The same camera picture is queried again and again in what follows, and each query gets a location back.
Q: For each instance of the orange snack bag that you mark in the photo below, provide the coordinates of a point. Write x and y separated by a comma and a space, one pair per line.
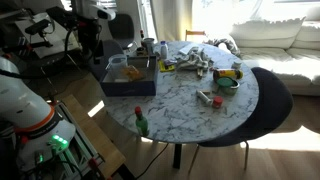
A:
133, 73

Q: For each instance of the blue cardboard box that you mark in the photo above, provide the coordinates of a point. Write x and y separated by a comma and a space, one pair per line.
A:
130, 88

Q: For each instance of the brown sauce bottle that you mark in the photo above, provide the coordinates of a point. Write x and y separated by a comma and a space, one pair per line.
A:
141, 35

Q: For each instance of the wooden kid chair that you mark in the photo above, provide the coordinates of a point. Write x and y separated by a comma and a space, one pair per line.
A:
195, 32

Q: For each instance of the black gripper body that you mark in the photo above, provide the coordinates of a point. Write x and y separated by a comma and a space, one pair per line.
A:
88, 31

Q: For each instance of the grey flat panel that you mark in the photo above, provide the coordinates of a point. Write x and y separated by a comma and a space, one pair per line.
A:
56, 40

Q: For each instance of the beige curtain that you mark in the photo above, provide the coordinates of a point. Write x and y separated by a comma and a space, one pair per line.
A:
170, 16

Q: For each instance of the rusty tin can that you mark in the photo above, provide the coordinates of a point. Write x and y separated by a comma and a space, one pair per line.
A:
141, 51

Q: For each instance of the dark office chair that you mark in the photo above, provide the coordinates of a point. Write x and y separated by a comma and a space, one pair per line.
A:
121, 28

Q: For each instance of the green bowl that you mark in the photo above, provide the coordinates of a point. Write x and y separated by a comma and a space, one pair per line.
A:
228, 83

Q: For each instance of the black camera on tripod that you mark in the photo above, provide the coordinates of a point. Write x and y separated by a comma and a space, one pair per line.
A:
38, 26

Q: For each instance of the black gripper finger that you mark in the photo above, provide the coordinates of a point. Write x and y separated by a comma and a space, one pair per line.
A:
86, 53
95, 53

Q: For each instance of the thin stick in box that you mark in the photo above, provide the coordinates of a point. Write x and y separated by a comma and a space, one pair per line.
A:
148, 61

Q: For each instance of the yellow can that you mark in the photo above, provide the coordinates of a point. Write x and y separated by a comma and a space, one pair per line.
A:
230, 73

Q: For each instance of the clear plastic container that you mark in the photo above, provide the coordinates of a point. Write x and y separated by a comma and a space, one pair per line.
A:
117, 65

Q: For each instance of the striped patterned cushion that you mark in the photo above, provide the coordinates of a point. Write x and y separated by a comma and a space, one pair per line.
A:
230, 45

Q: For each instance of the yellow packet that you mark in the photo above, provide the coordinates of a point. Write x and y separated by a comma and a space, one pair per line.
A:
165, 67

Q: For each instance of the dark blue round chair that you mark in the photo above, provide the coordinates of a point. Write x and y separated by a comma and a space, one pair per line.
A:
270, 100

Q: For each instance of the green sauce bottle red cap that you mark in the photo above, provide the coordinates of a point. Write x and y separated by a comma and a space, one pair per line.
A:
142, 125

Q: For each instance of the small white jar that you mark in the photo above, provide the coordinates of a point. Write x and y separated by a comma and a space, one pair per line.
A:
237, 65

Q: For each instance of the grey metal cup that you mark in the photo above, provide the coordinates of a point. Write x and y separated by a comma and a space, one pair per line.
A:
149, 45

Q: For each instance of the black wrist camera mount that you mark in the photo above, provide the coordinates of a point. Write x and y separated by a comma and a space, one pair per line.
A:
61, 16

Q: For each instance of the white tube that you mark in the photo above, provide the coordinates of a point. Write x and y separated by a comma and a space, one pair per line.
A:
203, 97

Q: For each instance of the white couch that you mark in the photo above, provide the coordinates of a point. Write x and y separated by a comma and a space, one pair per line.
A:
283, 60

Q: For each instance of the white bottle blue cap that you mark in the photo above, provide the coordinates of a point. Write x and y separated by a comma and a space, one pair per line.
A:
164, 51

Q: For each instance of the red and black clamp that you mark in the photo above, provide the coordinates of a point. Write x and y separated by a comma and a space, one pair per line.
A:
93, 163

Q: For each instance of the small red lid jar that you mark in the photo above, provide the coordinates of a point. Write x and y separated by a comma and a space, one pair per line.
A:
217, 101

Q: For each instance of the aluminium rail frame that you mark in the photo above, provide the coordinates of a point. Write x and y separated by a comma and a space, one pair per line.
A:
78, 150

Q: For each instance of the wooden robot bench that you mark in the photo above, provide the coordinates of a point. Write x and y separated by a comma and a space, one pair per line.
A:
90, 130

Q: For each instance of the white grey cloth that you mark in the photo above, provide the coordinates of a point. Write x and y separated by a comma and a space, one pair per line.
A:
193, 60

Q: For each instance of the black table pedestal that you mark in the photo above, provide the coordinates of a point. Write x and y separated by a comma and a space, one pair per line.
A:
177, 155

